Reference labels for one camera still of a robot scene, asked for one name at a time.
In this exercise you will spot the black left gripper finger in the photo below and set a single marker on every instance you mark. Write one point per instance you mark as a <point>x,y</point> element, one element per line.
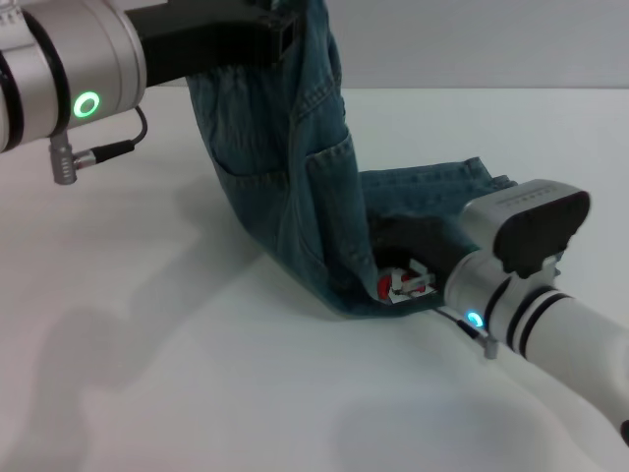
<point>282,34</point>

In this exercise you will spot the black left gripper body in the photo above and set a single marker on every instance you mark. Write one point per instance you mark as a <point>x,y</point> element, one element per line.
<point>206,41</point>

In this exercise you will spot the red white camera mount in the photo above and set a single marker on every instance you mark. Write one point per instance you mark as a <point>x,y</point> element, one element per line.
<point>405,285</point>

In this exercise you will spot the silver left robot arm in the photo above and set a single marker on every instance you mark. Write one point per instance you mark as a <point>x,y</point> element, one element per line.
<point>74,59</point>

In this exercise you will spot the blue denim shorts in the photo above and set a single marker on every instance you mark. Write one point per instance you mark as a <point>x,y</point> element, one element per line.
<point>275,196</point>

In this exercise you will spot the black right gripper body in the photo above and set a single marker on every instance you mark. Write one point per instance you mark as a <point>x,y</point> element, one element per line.
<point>427,241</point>

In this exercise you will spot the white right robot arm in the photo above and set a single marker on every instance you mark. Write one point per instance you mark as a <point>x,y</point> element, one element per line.
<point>535,305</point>

